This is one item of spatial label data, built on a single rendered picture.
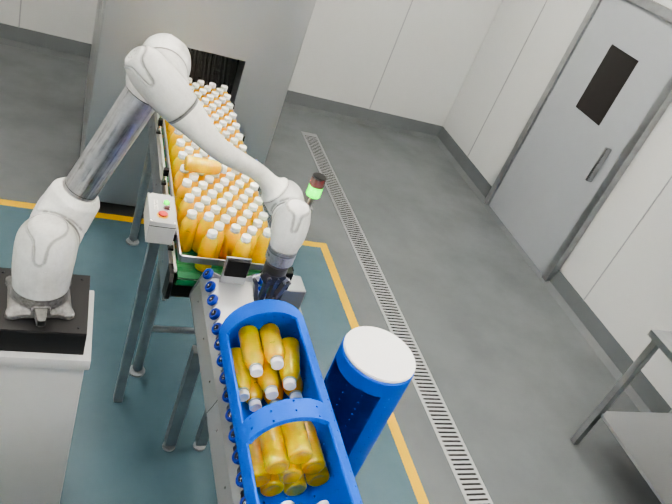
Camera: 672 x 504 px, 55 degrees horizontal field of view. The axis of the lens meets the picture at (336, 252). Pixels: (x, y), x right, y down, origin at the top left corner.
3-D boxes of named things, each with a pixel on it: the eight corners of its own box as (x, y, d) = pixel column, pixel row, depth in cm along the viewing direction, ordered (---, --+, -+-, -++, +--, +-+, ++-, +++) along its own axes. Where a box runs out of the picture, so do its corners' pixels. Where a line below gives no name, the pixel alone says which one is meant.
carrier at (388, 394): (287, 458, 292) (262, 507, 268) (354, 316, 246) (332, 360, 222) (343, 487, 289) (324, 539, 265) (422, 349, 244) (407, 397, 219)
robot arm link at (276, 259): (266, 235, 197) (261, 250, 200) (272, 253, 190) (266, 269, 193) (294, 239, 201) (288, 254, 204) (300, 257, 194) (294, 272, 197)
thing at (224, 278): (219, 284, 250) (227, 259, 243) (218, 280, 251) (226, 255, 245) (244, 287, 254) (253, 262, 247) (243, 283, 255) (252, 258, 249)
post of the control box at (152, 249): (113, 402, 303) (152, 231, 250) (113, 395, 306) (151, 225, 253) (122, 402, 304) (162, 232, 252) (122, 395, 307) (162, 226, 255)
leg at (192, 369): (162, 452, 290) (192, 354, 257) (161, 441, 294) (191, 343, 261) (175, 452, 292) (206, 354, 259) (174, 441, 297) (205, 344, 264)
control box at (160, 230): (145, 242, 243) (149, 220, 238) (143, 212, 258) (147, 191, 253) (171, 245, 247) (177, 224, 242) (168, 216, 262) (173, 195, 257)
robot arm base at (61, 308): (4, 329, 177) (5, 314, 174) (5, 278, 193) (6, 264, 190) (75, 328, 186) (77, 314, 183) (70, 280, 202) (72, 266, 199)
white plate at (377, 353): (356, 315, 245) (355, 317, 246) (334, 357, 221) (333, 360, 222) (422, 347, 243) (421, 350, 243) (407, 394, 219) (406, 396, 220)
